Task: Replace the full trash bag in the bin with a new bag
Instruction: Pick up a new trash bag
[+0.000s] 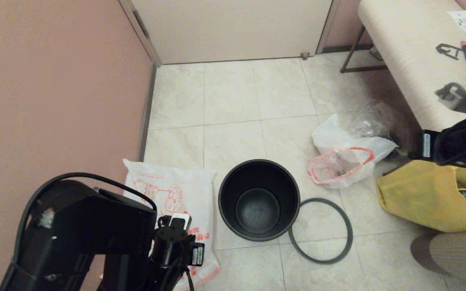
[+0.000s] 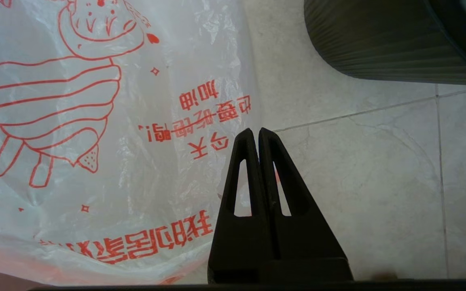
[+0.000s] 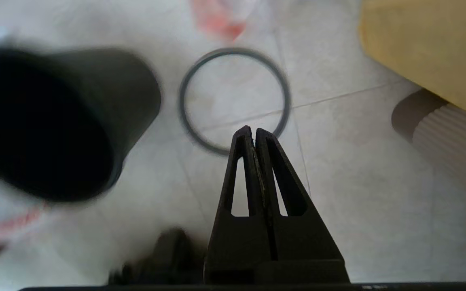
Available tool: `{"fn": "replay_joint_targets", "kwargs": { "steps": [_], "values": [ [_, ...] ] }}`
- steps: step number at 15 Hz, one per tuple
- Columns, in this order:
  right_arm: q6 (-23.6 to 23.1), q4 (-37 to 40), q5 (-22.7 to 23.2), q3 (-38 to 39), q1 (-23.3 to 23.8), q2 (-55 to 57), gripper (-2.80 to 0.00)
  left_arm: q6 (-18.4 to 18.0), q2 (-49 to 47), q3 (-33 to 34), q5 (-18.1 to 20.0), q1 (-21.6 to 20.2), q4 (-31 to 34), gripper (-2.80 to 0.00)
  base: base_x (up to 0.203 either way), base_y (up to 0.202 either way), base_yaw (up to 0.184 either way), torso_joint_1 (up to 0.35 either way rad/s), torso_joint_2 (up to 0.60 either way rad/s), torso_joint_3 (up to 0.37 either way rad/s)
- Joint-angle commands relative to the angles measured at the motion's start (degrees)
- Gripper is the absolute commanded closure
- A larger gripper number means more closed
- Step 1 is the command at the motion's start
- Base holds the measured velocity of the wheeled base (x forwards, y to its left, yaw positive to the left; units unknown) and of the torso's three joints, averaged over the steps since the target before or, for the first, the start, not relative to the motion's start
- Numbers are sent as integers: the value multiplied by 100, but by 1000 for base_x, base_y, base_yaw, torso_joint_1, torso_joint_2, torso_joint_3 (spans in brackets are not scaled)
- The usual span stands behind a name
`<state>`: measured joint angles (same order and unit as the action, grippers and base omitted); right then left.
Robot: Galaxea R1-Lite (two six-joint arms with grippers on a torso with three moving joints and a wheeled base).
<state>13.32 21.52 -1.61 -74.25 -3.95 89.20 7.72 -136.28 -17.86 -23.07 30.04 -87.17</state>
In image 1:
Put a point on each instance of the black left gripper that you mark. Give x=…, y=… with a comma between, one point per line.
x=176, y=279

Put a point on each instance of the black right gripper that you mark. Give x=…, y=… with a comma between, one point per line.
x=435, y=145

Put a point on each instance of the white red-print trash bag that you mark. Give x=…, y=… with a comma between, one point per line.
x=184, y=186
x=362, y=147

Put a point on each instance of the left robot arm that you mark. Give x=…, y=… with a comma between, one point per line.
x=87, y=226

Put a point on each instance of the yellow fabric tote bag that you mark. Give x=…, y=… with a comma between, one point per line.
x=419, y=198

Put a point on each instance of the clear bag with black items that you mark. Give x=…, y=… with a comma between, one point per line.
x=366, y=123

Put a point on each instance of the flat white red-print trash bag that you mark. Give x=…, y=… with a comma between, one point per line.
x=184, y=186

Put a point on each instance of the black trash bin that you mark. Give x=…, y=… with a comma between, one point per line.
x=257, y=182

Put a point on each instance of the beige bench with metal legs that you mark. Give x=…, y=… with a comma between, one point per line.
x=411, y=52

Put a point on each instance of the black metal hook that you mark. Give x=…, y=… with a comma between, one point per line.
x=445, y=49

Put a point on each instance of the beige ribbed bin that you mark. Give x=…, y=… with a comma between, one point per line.
x=459, y=258

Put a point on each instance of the small metal door stopper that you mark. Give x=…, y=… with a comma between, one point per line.
x=305, y=55

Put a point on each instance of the white door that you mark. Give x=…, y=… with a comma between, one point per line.
x=233, y=28

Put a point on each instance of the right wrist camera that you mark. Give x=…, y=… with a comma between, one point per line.
x=449, y=95

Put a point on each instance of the grey wall baseboard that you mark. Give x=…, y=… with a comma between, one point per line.
x=149, y=101

